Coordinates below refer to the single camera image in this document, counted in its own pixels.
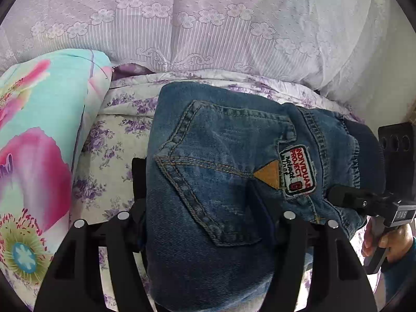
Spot teal right sleeve forearm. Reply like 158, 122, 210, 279
381, 238, 415, 311

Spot lavender embroidered pillow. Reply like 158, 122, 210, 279
1, 0, 402, 89

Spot folded floral turquoise blanket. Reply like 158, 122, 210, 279
1, 49, 113, 305

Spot purple floral bedspread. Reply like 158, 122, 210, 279
5, 69, 384, 312

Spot folded black pants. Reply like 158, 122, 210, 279
130, 157, 147, 253

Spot person's right hand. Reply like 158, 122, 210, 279
361, 218, 415, 266

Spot blue denim jeans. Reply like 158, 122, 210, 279
146, 82, 385, 311

